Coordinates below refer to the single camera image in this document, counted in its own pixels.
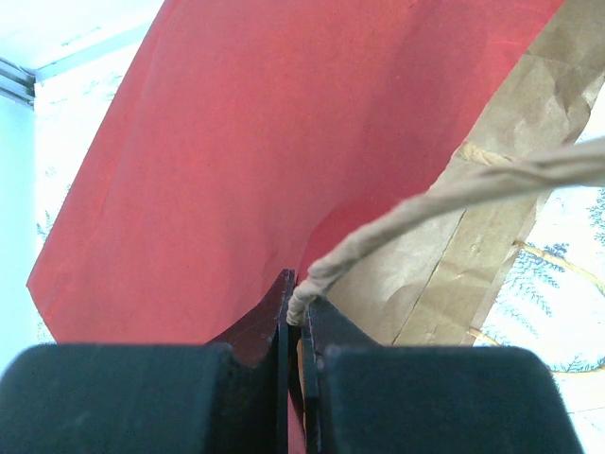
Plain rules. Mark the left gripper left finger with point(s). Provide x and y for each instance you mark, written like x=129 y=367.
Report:
x=226 y=396

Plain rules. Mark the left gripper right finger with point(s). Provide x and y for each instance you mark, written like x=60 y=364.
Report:
x=363 y=397

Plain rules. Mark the red paper bag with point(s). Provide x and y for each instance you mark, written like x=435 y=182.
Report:
x=252 y=137

